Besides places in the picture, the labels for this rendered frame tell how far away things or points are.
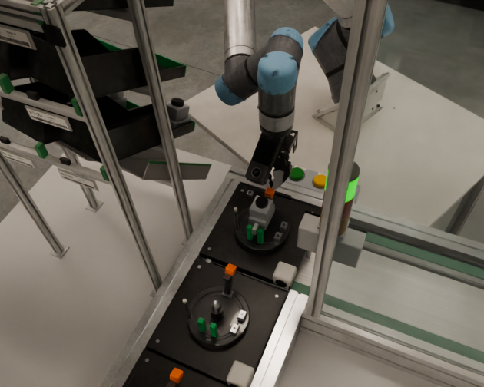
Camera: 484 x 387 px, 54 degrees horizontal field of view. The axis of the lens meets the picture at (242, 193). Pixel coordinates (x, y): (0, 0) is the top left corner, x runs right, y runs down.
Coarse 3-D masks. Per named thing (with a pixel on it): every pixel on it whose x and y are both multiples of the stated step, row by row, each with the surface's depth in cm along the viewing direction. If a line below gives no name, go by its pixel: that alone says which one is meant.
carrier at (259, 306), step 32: (192, 288) 111; (256, 288) 110; (160, 320) 107; (192, 320) 104; (224, 320) 104; (256, 320) 106; (160, 352) 102; (192, 352) 102; (224, 352) 101; (256, 352) 101
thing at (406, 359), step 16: (304, 256) 121; (240, 272) 116; (304, 272) 119; (304, 288) 113; (304, 320) 110; (320, 320) 106; (336, 320) 106; (320, 336) 113; (336, 336) 109; (352, 336) 106; (368, 336) 103; (368, 352) 109; (384, 352) 105; (400, 352) 102; (416, 352) 101; (400, 368) 107; (416, 368) 104; (432, 368) 101; (448, 368) 99; (448, 384) 104; (464, 384) 100; (480, 384) 97
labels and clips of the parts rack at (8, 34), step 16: (64, 0) 61; (80, 0) 64; (0, 32) 67; (16, 32) 66; (48, 32) 62; (32, 48) 67; (0, 80) 77; (32, 96) 77; (32, 112) 80; (48, 112) 78; (80, 112) 74; (64, 128) 80; (16, 160) 97; (32, 160) 94; (64, 160) 90; (64, 176) 93; (80, 176) 91
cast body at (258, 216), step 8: (256, 200) 111; (264, 200) 111; (272, 200) 112; (256, 208) 111; (264, 208) 110; (272, 208) 113; (256, 216) 112; (264, 216) 110; (272, 216) 116; (256, 224) 113; (264, 224) 112; (256, 232) 113
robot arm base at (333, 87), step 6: (342, 66) 147; (330, 72) 149; (336, 72) 148; (342, 72) 147; (330, 78) 151; (336, 78) 149; (342, 78) 148; (330, 84) 152; (336, 84) 149; (330, 90) 153; (336, 90) 150; (336, 96) 151; (336, 102) 152
